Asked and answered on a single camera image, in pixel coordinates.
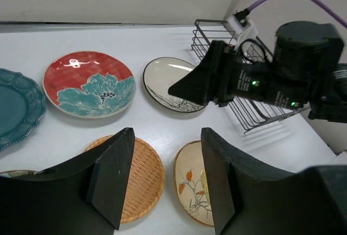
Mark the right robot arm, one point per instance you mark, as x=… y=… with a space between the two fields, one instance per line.
x=304 y=70

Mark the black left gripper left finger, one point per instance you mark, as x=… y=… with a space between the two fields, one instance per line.
x=84 y=195

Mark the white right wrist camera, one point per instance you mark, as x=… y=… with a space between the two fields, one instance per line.
x=244 y=27

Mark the woven bamboo plate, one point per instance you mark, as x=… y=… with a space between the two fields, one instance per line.
x=143 y=178

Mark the pale green glass plate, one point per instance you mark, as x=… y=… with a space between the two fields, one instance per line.
x=17 y=173

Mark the beige plate bird painting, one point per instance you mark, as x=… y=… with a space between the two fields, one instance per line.
x=191 y=183

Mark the teal scalloped plate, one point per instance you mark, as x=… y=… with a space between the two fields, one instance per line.
x=23 y=104

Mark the black wire dish rack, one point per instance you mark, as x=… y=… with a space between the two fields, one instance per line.
x=250 y=114

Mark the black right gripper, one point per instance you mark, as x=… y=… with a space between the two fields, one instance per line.
x=302 y=71

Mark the red plate teal flower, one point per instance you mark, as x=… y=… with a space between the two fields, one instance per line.
x=89 y=85

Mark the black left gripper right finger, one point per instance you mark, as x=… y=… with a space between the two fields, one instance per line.
x=249 y=196

